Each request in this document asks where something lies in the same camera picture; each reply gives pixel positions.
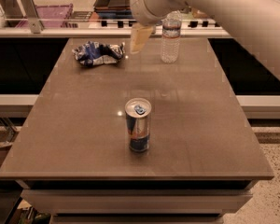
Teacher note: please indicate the grey table base drawers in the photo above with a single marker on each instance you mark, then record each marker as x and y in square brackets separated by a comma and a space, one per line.
[137, 206]

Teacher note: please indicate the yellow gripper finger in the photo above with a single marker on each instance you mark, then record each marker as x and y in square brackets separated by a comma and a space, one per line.
[139, 36]

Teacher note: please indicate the silver blue energy drink can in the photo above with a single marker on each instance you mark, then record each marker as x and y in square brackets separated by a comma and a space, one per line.
[138, 112]

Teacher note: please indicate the clear plastic water bottle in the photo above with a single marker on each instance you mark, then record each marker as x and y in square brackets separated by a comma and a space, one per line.
[170, 38]

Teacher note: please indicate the purple plastic crate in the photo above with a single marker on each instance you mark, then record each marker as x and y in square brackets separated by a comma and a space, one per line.
[53, 16]

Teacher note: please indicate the dark open tray box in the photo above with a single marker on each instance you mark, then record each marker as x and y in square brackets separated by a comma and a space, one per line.
[112, 6]

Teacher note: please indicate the left metal railing post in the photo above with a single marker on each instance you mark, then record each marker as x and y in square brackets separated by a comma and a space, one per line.
[35, 24]

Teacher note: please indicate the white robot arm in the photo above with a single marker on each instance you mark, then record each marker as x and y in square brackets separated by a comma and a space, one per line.
[254, 24]

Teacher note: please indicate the blue chip bag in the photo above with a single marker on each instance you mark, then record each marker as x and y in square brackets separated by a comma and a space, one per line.
[93, 53]

